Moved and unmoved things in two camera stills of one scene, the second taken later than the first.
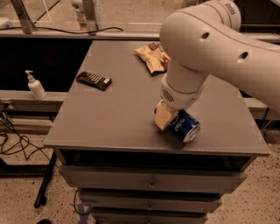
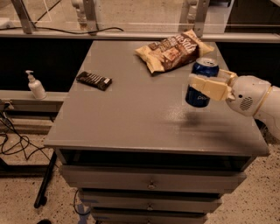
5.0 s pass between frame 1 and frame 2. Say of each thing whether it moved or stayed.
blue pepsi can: moved
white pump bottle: stayed
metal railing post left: stayed
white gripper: moved
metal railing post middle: stayed
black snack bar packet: stayed
